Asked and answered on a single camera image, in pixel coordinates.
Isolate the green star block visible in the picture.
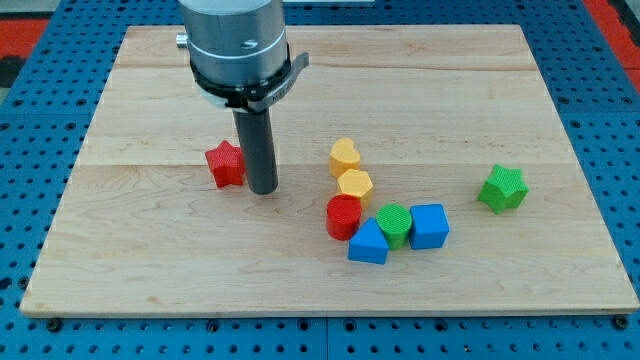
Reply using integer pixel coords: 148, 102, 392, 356
477, 164, 529, 215

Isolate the wooden board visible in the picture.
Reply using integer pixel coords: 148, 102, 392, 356
20, 25, 639, 318

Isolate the red star block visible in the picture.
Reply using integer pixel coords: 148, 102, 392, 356
205, 140, 245, 188

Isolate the red cylinder block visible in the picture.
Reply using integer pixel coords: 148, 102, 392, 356
326, 194, 362, 241

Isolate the black clamp bracket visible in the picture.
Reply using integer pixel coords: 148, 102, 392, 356
190, 49, 310, 113

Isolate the yellow hexagon block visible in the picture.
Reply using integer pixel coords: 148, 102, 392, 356
337, 169, 374, 209

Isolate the blue triangle block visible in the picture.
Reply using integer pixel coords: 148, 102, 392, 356
347, 217, 389, 265

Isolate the yellow heart block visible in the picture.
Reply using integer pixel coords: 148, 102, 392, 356
329, 137, 361, 178

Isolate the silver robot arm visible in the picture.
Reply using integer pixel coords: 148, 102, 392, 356
179, 0, 291, 108

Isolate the green cylinder block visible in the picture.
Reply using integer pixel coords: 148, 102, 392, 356
376, 203, 413, 250

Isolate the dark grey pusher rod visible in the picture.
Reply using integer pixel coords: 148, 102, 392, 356
233, 110, 278, 195

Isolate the blue cube block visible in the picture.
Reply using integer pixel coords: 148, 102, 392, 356
409, 204, 450, 250

